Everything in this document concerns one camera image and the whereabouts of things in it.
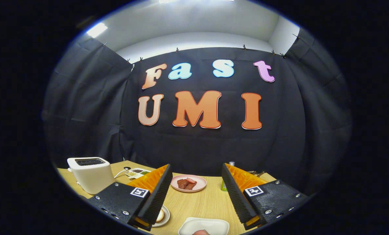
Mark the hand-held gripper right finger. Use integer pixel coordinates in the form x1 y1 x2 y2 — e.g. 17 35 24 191
221 163 310 230

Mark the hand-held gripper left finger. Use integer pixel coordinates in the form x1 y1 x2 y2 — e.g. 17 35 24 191
88 164 173 231

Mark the green drink bottle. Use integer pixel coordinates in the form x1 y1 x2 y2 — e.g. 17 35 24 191
221 161 236 192

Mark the round white plate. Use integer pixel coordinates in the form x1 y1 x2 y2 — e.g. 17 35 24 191
152 205 170 227

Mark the brown cooked meat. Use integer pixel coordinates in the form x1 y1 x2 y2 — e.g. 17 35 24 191
177 178 197 190

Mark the white divided condiment tray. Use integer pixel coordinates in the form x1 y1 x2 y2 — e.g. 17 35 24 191
125 168 151 179

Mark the pink plate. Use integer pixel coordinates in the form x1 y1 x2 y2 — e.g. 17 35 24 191
171 175 207 193

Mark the white rectangular dish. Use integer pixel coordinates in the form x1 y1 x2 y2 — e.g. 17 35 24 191
178 217 230 235

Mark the black backdrop cloth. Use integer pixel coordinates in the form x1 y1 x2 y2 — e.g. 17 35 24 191
42 28 353 196

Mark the white toaster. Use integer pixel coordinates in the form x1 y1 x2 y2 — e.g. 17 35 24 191
67 157 116 195

